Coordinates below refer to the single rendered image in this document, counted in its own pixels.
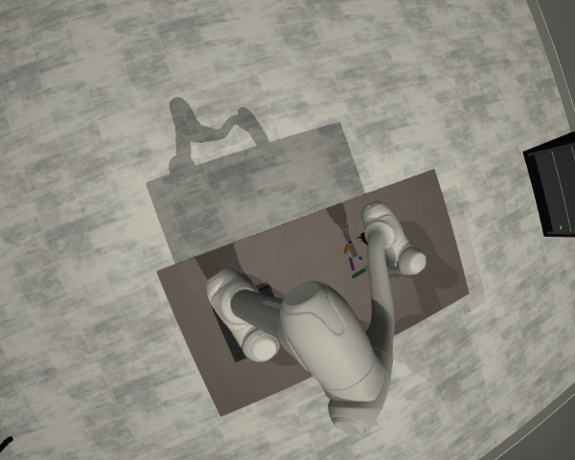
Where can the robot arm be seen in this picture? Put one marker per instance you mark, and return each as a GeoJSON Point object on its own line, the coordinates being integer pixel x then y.
{"type": "Point", "coordinates": [321, 331]}

